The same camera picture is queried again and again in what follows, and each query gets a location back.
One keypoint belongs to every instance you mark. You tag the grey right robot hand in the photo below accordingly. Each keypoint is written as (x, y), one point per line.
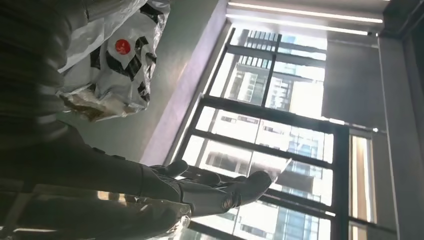
(99, 185)

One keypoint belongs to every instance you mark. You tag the black framed window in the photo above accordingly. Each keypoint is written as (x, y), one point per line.
(341, 165)

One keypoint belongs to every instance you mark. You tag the ceiling light strip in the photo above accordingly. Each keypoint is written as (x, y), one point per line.
(298, 24)
(304, 12)

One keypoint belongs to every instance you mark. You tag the grey roller blind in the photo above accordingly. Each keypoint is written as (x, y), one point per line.
(354, 86)

